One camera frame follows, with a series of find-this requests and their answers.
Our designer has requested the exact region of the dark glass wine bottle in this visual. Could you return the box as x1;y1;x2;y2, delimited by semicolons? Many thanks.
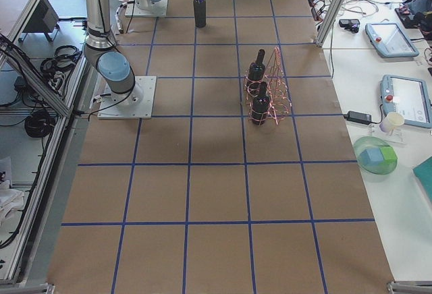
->
193;0;207;28

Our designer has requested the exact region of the dark bottle in basket far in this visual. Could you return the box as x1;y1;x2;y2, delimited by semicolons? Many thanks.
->
247;49;265;90

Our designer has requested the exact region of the dark bottle in basket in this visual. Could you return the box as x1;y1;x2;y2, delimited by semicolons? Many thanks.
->
247;49;265;90
250;82;270;125

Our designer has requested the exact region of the dark bottle in basket near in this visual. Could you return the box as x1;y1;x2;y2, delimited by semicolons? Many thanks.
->
250;82;270;125

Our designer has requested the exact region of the blue teach pendant far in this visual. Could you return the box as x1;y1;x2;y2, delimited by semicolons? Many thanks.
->
364;22;419;58

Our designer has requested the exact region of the blue teach pendant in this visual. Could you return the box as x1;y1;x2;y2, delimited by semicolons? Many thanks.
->
381;74;431;128
364;22;419;58

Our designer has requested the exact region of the black power adapter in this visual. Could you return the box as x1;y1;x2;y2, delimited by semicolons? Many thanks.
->
344;111;372;125

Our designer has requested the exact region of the blue teach pendant near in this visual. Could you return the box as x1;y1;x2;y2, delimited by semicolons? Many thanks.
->
381;74;431;128

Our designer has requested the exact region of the paper cup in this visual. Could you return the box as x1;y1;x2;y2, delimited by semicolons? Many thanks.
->
379;112;405;134

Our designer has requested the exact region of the green glass bowl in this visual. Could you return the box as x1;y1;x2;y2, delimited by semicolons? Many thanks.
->
353;136;398;175

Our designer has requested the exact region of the blue foam cube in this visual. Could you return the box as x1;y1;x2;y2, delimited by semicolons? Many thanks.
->
358;148;382;173

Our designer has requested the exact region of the green foam cube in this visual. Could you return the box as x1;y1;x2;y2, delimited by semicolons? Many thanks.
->
379;146;398;173

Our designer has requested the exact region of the teal book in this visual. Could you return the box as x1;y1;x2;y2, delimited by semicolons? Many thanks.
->
413;157;432;201

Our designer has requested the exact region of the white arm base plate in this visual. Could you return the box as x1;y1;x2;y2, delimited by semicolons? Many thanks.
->
97;76;157;119
125;0;168;18

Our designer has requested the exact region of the copper wire wine basket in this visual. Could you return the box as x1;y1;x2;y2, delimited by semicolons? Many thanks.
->
243;47;292;125

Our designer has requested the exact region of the aluminium frame post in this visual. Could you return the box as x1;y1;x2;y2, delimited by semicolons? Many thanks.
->
315;0;344;47

